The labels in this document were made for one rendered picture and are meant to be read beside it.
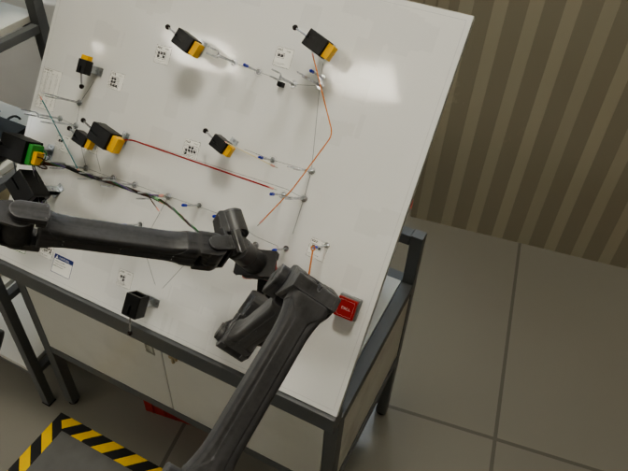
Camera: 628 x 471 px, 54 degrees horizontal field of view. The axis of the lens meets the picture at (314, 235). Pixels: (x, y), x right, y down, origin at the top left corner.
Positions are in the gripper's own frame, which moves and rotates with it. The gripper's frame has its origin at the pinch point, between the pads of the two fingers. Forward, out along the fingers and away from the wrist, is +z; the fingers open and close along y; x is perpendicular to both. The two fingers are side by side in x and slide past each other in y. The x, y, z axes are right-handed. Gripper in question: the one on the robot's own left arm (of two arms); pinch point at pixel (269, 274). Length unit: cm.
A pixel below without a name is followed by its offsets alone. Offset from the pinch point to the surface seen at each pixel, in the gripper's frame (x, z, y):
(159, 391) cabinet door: 30, 48, 52
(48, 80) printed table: -49, -13, 77
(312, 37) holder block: -51, -24, -9
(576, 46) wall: -139, 99, -72
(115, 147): -27, -14, 45
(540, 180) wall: -105, 160, -62
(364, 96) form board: -43.6, -11.0, -20.3
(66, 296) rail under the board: 9, 12, 68
